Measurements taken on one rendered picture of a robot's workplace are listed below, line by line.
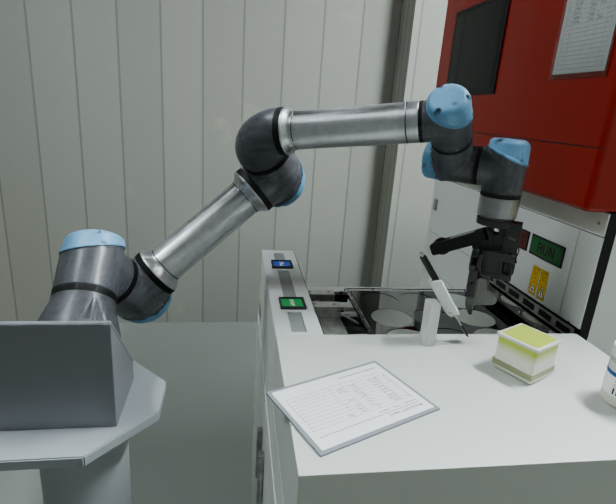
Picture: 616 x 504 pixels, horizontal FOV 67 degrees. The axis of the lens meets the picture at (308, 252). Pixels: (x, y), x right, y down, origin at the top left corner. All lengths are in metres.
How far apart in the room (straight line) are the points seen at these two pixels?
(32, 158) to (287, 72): 1.49
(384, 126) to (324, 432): 0.53
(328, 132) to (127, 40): 2.08
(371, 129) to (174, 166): 2.07
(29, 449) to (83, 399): 0.10
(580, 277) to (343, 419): 0.63
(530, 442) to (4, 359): 0.80
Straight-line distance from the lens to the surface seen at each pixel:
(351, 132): 0.90
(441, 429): 0.71
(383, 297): 1.28
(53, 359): 0.88
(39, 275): 3.20
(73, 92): 2.93
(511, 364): 0.87
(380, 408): 0.71
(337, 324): 1.14
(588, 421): 0.83
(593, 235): 1.09
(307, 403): 0.70
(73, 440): 0.92
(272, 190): 1.04
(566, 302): 1.15
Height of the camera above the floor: 1.37
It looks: 17 degrees down
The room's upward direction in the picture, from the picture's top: 4 degrees clockwise
